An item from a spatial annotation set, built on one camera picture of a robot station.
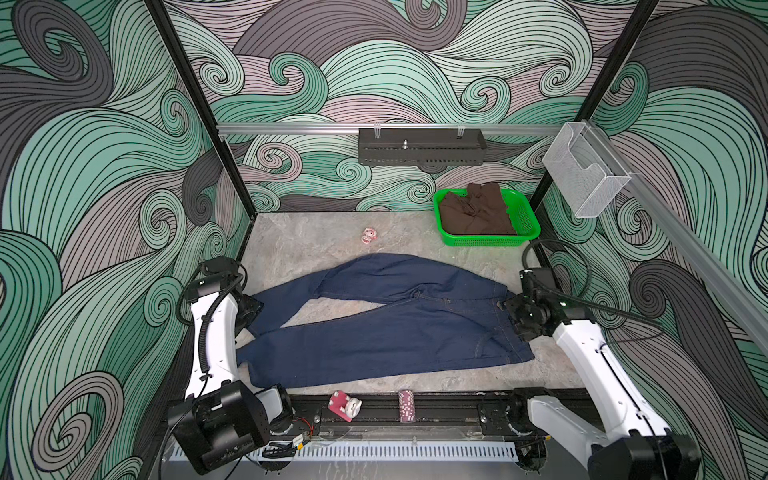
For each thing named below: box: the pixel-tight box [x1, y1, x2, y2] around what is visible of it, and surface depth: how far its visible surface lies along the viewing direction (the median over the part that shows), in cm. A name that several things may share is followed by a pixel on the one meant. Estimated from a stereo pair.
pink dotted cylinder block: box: [398, 389, 416, 423], surface depth 74 cm
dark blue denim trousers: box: [237, 254, 535, 389], surface depth 91 cm
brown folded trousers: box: [440, 182, 517, 235], surface depth 114 cm
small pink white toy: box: [360, 227, 378, 245], surface depth 113 cm
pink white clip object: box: [328, 390, 363, 423], surface depth 71 cm
